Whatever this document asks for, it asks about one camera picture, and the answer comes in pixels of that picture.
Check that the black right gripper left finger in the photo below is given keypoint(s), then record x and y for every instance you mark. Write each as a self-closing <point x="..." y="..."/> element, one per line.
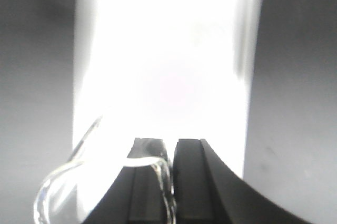
<point x="141" y="193"/>

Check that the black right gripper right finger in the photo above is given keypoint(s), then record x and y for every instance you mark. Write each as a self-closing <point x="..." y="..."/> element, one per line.
<point x="206" y="190"/>

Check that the clear glass beaker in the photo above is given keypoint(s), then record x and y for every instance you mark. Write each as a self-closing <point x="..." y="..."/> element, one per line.
<point x="70" y="192"/>

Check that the gray metal tray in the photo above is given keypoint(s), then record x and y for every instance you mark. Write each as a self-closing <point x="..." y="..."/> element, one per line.
<point x="165" y="69"/>

